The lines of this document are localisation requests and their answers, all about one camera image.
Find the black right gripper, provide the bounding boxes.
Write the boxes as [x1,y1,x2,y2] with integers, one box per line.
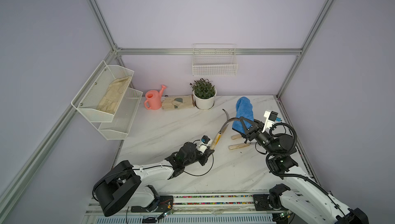
[241,115,278,157]

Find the sickle with wooden handle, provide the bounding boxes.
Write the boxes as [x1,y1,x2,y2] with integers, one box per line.
[228,143,254,150]
[231,134,242,140]
[210,118,240,150]
[221,109,230,133]

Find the sickle with wooden handle middle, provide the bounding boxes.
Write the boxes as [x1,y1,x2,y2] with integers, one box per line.
[228,143,254,150]

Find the blue fluffy rag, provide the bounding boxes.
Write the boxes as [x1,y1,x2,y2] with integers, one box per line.
[232,96,254,133]

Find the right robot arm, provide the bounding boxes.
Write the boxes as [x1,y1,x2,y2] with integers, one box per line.
[237,117,369,224]

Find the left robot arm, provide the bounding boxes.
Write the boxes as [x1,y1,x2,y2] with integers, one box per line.
[92,138,215,217]

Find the white plant pot with saucer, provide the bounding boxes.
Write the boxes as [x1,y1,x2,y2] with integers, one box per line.
[192,88,217,110]

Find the beige work glove on table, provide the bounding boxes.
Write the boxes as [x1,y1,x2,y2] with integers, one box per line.
[161,95,194,110]

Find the pink watering can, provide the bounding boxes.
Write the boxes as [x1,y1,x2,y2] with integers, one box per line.
[144,85,167,110]

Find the green potted plant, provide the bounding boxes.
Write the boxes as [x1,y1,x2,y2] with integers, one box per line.
[190,78,216,99]

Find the white mesh lower shelf basket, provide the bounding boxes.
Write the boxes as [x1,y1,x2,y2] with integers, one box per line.
[98,88,143,140]

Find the white mesh shelf basket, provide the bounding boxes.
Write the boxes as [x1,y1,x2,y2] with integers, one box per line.
[71,61,134,123]
[98,88,143,140]

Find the white mesh upper shelf basket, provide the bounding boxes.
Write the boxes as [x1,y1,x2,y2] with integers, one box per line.
[71,61,134,123]

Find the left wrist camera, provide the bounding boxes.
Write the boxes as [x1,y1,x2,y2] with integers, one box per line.
[196,135,212,154]

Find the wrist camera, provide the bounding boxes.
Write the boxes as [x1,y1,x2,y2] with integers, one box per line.
[263,110,282,131]
[196,135,212,154]

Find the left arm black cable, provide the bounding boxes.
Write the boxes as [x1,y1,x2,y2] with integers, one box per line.
[92,139,215,203]

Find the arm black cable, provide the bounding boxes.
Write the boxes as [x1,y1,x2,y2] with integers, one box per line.
[254,121,346,217]
[92,139,215,203]

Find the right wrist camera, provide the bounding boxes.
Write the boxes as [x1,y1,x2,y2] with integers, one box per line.
[263,110,282,131]

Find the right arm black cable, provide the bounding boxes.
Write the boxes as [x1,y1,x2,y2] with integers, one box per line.
[254,121,346,217]

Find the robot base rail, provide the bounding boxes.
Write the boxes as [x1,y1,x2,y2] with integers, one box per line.
[82,193,303,224]

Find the white wire wall basket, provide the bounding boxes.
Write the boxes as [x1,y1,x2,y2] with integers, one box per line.
[192,43,238,77]

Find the aluminium frame profile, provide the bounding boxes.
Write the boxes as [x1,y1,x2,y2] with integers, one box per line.
[1,0,335,215]

